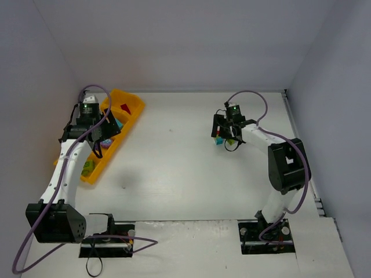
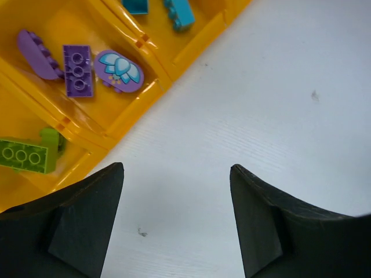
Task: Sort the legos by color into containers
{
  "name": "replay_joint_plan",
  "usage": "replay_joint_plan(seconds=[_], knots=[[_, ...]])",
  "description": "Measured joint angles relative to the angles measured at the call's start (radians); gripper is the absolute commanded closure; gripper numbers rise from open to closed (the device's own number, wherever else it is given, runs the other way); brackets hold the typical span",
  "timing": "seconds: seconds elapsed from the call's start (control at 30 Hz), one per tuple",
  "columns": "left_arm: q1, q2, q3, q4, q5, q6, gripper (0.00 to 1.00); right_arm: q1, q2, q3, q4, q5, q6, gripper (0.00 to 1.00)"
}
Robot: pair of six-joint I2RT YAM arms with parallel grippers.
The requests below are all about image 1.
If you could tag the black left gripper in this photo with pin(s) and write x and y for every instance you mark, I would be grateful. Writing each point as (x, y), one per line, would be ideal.
(111, 125)

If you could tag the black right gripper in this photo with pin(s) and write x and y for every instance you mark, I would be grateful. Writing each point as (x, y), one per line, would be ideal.
(216, 127)

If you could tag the teal rounded lego brick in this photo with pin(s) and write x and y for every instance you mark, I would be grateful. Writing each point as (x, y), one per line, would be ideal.
(119, 124)

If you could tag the rainbow curved lego stack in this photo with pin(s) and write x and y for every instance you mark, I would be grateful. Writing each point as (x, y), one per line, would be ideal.
(217, 139)

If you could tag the pink purple lego piece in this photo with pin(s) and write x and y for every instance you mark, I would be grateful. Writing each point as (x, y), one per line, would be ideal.
(106, 143)

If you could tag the red lego brick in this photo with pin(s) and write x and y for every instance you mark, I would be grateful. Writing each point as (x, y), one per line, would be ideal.
(125, 108)

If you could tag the small green lego brick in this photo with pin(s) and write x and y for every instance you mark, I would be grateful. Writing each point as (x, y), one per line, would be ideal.
(85, 173)

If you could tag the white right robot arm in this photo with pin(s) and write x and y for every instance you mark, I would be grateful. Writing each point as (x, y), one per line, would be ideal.
(288, 169)

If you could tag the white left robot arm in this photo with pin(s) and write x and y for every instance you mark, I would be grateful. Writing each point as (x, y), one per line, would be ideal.
(54, 218)

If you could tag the yellow divided plastic tray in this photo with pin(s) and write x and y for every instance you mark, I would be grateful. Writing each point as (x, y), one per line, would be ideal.
(116, 136)

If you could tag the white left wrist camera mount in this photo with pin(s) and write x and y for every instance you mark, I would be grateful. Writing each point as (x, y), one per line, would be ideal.
(91, 99)

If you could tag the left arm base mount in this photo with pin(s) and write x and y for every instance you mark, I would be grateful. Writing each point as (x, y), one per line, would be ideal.
(110, 247)

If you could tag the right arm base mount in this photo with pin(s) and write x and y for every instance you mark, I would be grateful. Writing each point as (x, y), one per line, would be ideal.
(277, 240)

